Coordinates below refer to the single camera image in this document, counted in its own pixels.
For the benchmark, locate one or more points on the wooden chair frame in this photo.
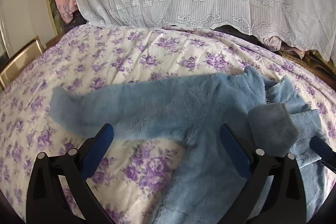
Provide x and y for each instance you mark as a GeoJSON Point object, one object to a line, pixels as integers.
{"type": "Point", "coordinates": [16, 64]}

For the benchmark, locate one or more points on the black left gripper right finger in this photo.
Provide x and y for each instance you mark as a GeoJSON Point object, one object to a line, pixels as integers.
{"type": "Point", "coordinates": [285, 201]}

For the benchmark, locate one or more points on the blue fleece baby garment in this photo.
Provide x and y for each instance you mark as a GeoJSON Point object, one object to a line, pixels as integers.
{"type": "Point", "coordinates": [190, 110]}

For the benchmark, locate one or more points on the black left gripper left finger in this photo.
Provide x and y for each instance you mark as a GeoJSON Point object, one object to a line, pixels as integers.
{"type": "Point", "coordinates": [58, 191]}

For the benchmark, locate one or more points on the purple floral bed quilt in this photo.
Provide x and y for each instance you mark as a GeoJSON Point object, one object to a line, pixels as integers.
{"type": "Point", "coordinates": [133, 174]}

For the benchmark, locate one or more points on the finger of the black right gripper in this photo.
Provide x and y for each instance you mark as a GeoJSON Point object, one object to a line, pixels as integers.
{"type": "Point", "coordinates": [324, 151]}

